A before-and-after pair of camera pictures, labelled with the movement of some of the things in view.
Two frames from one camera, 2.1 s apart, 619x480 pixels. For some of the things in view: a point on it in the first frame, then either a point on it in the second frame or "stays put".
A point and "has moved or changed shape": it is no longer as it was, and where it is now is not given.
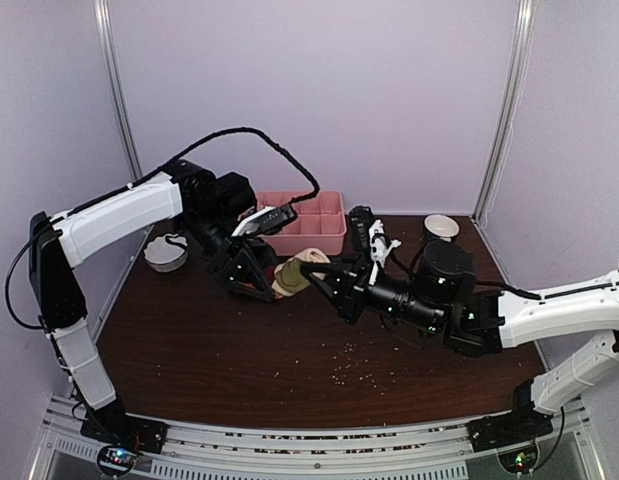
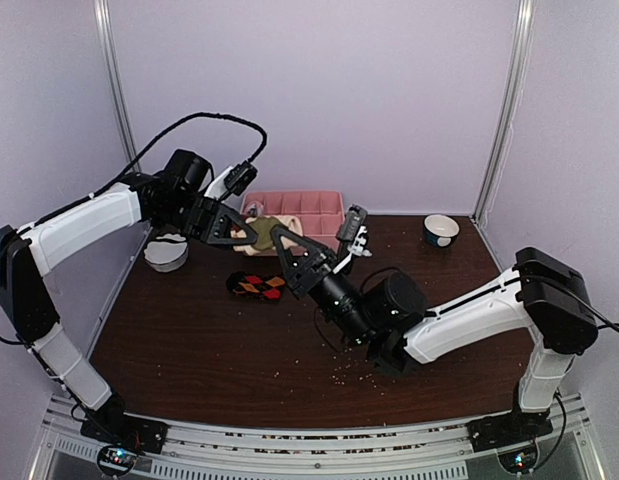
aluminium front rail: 438,450 stays put
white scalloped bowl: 164,256 stays put
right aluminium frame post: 511,107 stays put
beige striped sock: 288,277 has moved or changed shape
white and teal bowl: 441,225 stays put
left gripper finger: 247,276 to 219,233
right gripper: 353,273 to 298,282
